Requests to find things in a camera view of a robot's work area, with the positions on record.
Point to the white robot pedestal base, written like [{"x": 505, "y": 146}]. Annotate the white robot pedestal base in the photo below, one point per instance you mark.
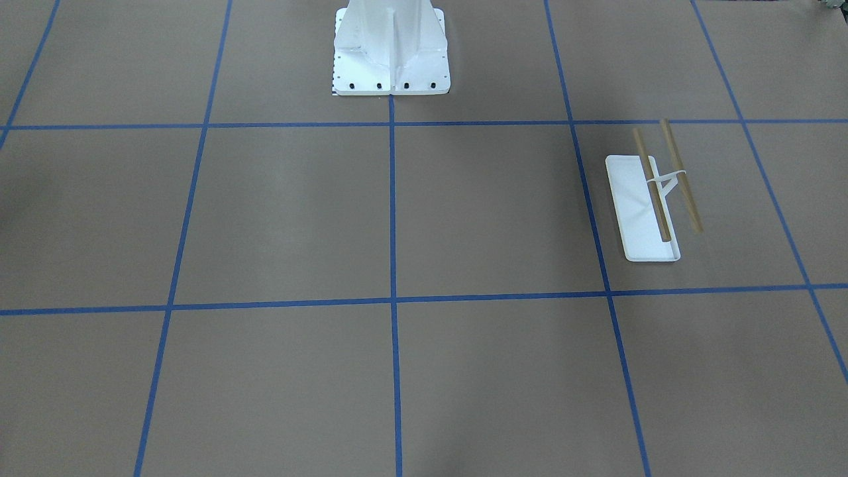
[{"x": 390, "y": 48}]

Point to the white towel rack with wooden bars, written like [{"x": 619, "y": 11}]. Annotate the white towel rack with wooden bars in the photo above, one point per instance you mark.
[{"x": 640, "y": 200}]

